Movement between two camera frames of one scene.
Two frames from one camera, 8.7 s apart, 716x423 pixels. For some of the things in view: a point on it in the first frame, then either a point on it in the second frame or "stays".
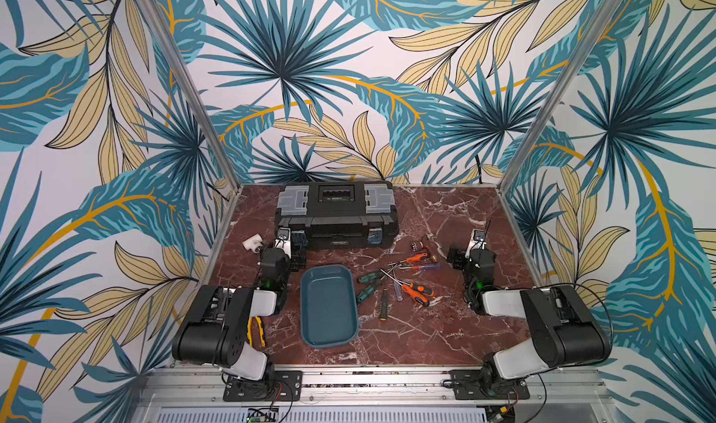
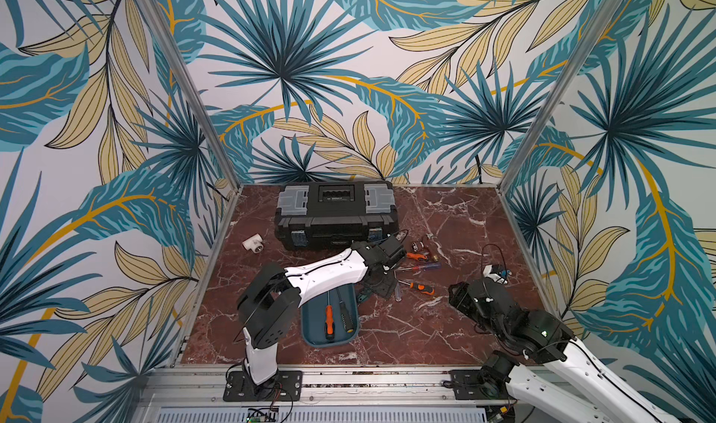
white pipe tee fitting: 254,242 stays
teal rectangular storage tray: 328,306 stays
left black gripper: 297,260 to 389,288
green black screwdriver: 368,292 stays
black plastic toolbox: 337,215 stays
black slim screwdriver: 384,306 to 346,319
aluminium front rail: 373,396 stays
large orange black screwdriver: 418,292 to 329,324
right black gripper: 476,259 to 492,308
